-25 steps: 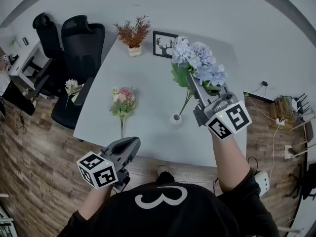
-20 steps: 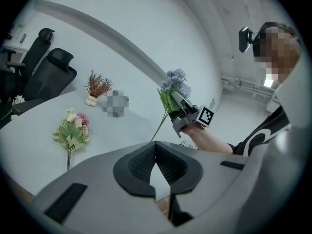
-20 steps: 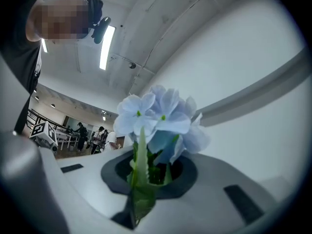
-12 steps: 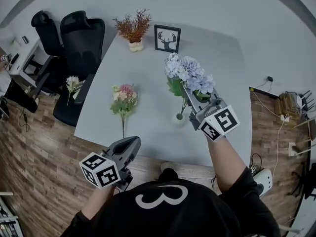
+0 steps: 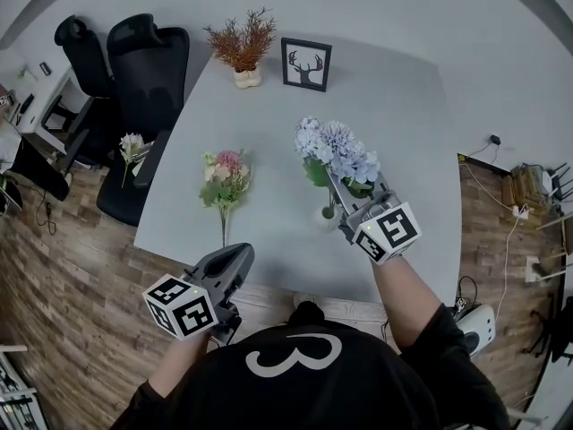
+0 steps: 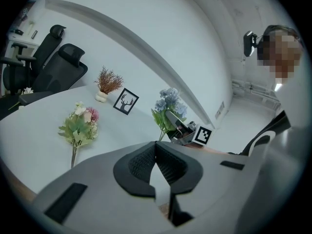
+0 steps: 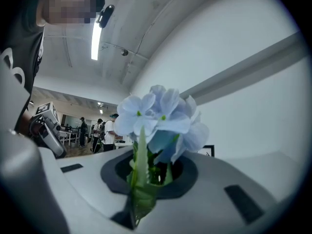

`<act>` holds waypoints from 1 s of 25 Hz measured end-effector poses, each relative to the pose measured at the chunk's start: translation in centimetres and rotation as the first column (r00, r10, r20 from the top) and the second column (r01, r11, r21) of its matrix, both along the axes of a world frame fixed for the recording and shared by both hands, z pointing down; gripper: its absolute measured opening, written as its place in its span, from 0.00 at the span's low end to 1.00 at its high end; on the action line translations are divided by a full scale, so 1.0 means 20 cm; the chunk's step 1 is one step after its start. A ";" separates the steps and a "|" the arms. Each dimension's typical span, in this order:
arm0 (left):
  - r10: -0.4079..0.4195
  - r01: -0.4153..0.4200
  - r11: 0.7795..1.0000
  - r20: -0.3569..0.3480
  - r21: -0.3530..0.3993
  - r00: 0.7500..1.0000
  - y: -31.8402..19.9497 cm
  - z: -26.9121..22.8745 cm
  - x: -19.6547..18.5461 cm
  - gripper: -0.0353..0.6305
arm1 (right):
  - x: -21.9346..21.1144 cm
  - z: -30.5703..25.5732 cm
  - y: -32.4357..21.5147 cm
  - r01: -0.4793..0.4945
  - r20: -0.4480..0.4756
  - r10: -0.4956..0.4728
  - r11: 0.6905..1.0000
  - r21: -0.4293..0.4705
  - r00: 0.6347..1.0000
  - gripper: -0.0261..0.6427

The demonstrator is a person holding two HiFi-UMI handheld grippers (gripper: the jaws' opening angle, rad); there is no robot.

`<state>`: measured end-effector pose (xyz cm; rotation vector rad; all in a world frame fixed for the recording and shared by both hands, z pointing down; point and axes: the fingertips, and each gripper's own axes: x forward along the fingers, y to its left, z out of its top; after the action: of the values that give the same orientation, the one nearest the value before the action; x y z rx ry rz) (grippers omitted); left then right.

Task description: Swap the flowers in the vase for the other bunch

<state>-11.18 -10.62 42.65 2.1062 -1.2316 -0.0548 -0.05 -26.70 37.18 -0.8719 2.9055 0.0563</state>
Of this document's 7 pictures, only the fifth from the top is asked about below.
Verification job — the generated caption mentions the pile of brown boxes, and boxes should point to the pile of brown boxes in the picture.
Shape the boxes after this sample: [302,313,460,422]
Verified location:
[500,164,550,214]

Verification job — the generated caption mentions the white square floor box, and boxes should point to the white square floor box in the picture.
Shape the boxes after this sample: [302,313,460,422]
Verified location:
[524,255,545,284]

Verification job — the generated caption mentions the black swivel chair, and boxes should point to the black swivel chair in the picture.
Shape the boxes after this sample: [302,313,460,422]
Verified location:
[530,293,573,362]

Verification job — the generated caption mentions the white metal rack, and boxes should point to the white metal rack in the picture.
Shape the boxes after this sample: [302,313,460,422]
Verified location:
[0,342,48,430]

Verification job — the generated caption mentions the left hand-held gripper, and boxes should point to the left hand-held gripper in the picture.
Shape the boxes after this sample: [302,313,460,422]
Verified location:
[141,242,256,347]

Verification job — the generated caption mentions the dried orange plant white pot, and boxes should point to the dried orange plant white pot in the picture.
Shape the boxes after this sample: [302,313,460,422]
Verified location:
[203,6,278,90]

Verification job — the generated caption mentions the white flower bunch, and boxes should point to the white flower bunch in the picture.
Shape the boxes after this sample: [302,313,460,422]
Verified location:
[118,132,149,190]

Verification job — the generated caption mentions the white round speaker device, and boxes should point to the white round speaker device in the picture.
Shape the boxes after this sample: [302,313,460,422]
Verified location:
[456,305,497,356]

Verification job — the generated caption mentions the person's black shirt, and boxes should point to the person's black shirt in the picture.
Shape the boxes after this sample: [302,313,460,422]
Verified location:
[115,302,511,430]

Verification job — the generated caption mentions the white router black antennas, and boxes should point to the white router black antennas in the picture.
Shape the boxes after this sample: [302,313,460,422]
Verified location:
[541,162,573,201]

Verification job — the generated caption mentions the person's right forearm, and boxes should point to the person's right forearm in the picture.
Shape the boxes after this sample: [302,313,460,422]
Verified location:
[371,253,444,357]

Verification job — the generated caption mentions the white side desk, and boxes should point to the white side desk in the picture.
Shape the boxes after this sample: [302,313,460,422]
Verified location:
[15,64,86,151]

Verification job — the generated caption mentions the white vase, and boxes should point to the white vase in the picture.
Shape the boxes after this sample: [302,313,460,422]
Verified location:
[314,203,344,235]

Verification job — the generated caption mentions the black mesh office chair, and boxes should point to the black mesh office chair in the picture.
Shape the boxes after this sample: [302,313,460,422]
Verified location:
[96,13,192,228]
[53,14,115,169]

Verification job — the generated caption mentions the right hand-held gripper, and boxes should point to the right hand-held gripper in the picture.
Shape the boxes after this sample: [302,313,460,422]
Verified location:
[325,169,423,267]

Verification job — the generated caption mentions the person's left forearm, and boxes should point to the person's left forearm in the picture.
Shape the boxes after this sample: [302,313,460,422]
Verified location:
[150,329,211,398]

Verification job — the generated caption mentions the black framed deer picture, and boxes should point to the black framed deer picture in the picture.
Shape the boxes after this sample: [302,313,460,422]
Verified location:
[280,37,333,93]

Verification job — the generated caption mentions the pink flower bouquet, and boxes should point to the pink flower bouquet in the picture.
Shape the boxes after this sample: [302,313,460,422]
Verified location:
[199,149,252,248]

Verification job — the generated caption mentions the white power cable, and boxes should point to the white power cable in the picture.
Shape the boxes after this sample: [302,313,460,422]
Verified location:
[500,215,523,304]

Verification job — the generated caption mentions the blue flower bouquet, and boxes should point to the blue flower bouquet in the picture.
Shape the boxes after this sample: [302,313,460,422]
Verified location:
[294,115,381,219]

